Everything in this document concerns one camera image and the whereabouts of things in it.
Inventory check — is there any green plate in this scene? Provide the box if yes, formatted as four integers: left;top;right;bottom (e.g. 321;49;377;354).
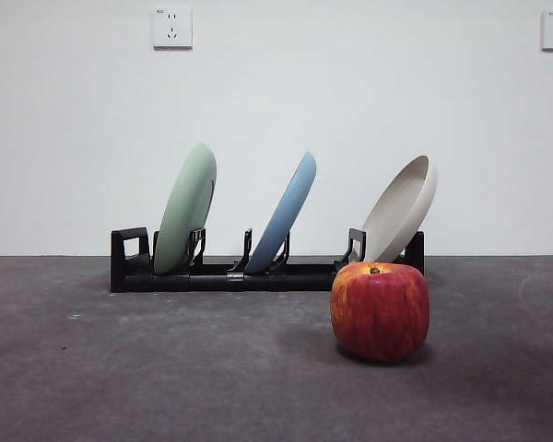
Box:
152;142;218;275

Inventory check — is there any red apple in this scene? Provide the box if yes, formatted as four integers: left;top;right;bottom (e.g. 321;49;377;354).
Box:
329;262;430;364

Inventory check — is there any blue plate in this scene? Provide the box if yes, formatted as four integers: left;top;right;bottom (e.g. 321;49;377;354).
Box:
250;150;318;273

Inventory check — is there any black plate rack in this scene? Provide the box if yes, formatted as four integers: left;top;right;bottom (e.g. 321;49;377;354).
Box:
110;227;426;294

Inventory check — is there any beige plate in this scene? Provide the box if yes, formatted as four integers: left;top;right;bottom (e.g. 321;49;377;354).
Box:
360;155;439;274

